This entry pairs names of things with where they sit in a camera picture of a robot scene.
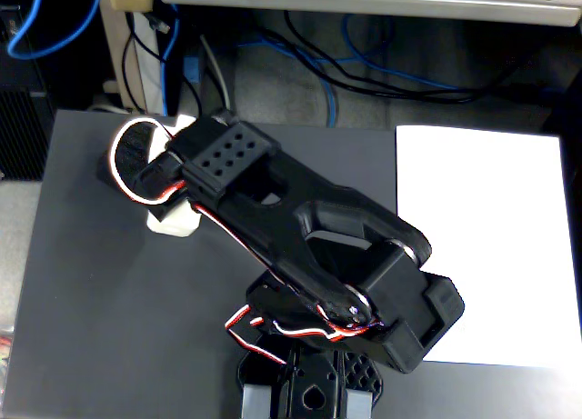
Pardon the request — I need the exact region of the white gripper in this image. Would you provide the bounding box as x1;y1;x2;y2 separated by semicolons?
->
135;114;202;236

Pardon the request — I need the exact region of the blue connector block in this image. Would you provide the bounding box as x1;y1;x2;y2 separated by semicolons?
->
183;55;202;85

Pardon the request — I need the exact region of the beige desk leg panel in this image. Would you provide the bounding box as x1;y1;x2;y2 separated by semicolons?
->
98;0;167;118

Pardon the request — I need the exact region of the grey network plug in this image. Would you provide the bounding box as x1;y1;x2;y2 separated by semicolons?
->
147;14;172;35

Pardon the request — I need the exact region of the dark grey board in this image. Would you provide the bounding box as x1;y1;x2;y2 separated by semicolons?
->
2;109;582;419

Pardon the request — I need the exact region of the black computer tower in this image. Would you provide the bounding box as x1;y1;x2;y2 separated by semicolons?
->
0;0;55;182

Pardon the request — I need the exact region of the grey table clamp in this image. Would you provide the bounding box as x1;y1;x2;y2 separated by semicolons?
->
242;384;274;419
347;386;378;419

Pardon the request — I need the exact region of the beige desk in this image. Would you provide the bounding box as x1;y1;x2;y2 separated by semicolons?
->
156;0;582;28

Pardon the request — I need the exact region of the white paper sheet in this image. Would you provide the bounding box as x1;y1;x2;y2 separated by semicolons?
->
395;125;582;370

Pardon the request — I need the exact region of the straight blue cable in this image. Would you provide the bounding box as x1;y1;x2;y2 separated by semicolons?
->
158;9;182;118

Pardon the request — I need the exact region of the grey cable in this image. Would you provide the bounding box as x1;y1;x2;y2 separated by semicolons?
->
199;35;233;120

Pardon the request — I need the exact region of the thin black cable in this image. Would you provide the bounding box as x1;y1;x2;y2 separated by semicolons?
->
121;12;204;120

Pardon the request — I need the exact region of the long blue floor cable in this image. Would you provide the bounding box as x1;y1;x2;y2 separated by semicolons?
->
236;14;569;128

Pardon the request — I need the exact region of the black floor cable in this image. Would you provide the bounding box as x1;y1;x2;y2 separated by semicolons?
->
284;9;554;105

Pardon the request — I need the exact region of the red white arm servo cable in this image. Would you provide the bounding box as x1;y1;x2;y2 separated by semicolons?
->
225;303;387;365

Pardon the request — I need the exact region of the looped blue cable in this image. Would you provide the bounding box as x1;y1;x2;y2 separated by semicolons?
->
6;0;104;60

